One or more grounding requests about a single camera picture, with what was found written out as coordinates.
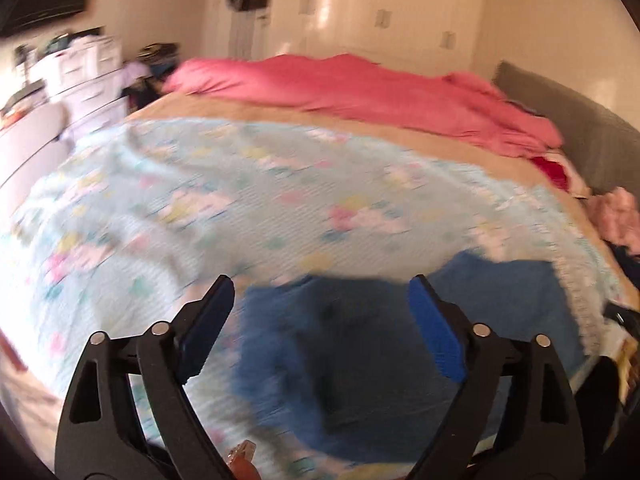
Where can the pile of clothes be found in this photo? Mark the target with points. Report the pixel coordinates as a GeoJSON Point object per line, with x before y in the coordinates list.
{"type": "Point", "coordinates": [150, 70]}

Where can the white wardrobe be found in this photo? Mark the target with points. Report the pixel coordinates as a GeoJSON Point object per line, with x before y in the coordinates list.
{"type": "Point", "coordinates": [380, 10]}

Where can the pale dresser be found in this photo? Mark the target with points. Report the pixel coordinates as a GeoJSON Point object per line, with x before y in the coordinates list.
{"type": "Point", "coordinates": [30, 145]}

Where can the pink duvet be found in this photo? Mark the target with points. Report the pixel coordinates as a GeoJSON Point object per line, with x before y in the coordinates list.
{"type": "Point", "coordinates": [350, 85]}

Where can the light blue cartoon printed blanket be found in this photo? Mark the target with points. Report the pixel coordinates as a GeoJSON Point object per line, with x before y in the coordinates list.
{"type": "Point", "coordinates": [200, 210]}

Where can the dark cloth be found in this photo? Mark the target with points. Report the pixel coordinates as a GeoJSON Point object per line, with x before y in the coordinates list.
{"type": "Point", "coordinates": [627, 255]}

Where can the white drawer unit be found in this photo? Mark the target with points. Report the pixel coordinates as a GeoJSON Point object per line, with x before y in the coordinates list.
{"type": "Point", "coordinates": [85, 75]}

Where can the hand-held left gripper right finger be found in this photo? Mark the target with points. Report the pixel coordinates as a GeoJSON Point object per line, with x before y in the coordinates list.
{"type": "Point", "coordinates": [440, 335]}

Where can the red patterned pillow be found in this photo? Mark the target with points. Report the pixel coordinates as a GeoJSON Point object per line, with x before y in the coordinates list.
{"type": "Point", "coordinates": [550, 170]}

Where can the pink fuzzy cloth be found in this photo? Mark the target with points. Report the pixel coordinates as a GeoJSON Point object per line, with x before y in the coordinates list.
{"type": "Point", "coordinates": [617, 215]}

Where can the blue denim pants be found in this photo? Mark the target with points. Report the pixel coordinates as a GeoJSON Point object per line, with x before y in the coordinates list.
{"type": "Point", "coordinates": [350, 360]}

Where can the grey quilted headboard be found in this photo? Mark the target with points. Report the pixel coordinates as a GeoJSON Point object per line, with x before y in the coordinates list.
{"type": "Point", "coordinates": [575, 125]}

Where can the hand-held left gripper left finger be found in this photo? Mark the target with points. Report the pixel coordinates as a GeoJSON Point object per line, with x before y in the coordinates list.
{"type": "Point", "coordinates": [202, 340]}

